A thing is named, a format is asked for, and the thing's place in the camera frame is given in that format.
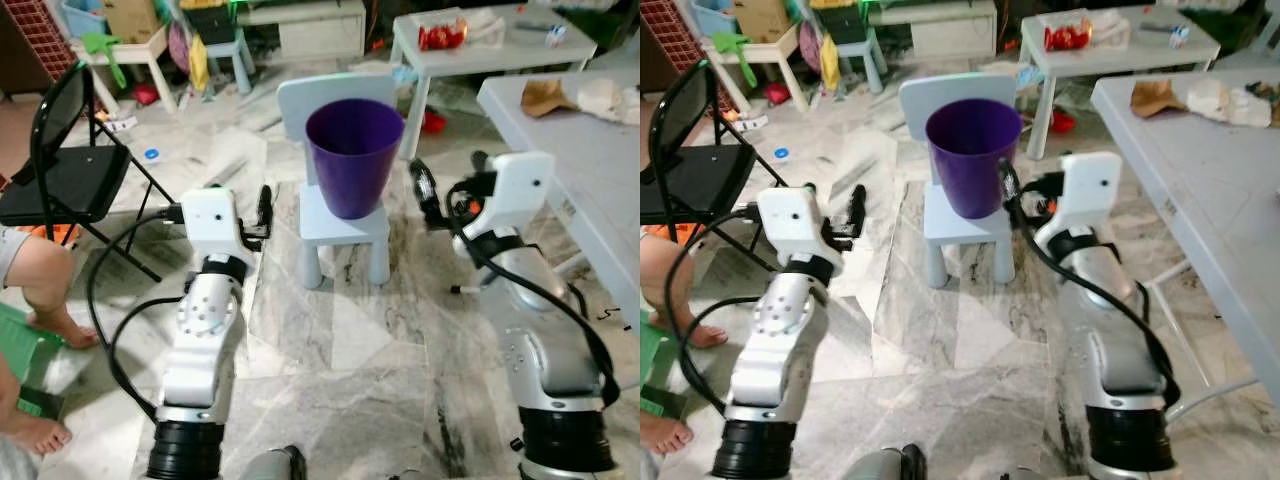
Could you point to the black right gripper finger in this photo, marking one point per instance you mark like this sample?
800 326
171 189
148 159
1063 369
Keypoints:
1010 192
480 162
426 192

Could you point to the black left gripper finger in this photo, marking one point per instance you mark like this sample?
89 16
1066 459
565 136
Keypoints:
265 203
858 203

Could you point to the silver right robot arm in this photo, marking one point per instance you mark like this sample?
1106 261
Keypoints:
1110 340
540 340

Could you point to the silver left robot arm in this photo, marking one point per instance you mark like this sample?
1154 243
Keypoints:
205 330
770 340

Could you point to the purple plastic rubbish bin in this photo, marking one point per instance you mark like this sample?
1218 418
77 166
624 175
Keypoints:
355 170
970 175

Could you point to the red plastic bowl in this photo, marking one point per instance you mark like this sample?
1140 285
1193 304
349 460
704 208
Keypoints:
433 122
1063 122

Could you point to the light blue plastic child chair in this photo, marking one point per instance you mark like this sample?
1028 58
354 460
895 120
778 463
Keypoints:
345 232
965 235

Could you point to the black marker pen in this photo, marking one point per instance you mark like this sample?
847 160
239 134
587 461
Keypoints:
467 289

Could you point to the brown torn cardboard piece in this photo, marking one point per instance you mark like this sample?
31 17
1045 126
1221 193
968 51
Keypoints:
545 98
1155 98

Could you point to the large white folding table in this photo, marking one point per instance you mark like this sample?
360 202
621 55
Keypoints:
1200 190
580 150

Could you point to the small white table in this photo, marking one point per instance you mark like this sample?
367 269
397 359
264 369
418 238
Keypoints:
500 55
1120 55

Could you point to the red snack packet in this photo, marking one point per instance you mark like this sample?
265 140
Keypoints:
1067 38
442 38

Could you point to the white crumpled cloth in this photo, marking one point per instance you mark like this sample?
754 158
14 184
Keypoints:
1110 30
488 28

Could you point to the white power strip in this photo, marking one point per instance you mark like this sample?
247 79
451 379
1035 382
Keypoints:
748 122
117 124

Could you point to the white crumpled plastic bag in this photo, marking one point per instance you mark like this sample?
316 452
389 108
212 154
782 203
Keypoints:
1215 100
602 100

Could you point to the yellow hanging cloth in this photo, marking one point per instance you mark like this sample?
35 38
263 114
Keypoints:
830 65
199 65

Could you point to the small blue white carton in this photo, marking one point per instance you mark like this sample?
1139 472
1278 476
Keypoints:
556 36
1179 36

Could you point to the black folding chair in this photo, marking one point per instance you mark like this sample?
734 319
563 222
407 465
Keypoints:
700 175
70 180

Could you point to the light blue plastic stool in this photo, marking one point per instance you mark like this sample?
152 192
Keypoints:
868 48
238 45

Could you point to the white low cabinet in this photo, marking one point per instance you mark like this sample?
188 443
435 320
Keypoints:
950 35
320 35

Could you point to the small cream wooden table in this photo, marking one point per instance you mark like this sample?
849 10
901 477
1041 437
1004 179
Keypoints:
145 50
775 50

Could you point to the person bare leg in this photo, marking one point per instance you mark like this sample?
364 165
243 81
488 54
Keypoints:
40 280
665 432
35 432
670 280

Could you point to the green dustpan brush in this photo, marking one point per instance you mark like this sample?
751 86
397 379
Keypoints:
100 45
730 45

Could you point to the brown cardboard box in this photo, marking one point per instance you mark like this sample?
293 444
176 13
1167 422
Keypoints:
760 18
130 18

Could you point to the green plastic stool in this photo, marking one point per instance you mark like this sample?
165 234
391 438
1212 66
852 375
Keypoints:
652 355
20 345

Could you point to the red lattice panel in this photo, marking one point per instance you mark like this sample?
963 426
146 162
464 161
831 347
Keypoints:
670 35
40 35

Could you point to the grey robot leg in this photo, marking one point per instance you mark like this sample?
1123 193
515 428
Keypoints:
895 465
272 465

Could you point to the light blue plastic basket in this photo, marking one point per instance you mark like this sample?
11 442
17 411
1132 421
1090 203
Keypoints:
712 18
80 20

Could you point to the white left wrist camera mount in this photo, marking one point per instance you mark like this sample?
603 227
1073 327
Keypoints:
790 225
210 230

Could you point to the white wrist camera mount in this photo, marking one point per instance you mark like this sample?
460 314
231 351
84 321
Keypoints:
210 230
790 225
1095 190
520 190

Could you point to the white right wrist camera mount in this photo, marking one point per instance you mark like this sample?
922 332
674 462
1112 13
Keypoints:
1095 190
520 190

